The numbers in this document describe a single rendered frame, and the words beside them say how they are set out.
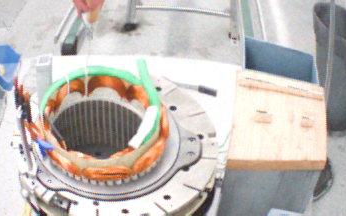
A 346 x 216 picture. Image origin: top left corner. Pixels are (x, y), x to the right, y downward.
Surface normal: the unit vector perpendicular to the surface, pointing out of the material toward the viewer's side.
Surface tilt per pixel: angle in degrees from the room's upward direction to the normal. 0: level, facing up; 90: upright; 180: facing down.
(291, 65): 90
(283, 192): 90
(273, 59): 90
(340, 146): 0
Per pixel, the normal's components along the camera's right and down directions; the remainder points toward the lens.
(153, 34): 0.04, -0.76
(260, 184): -0.13, 0.64
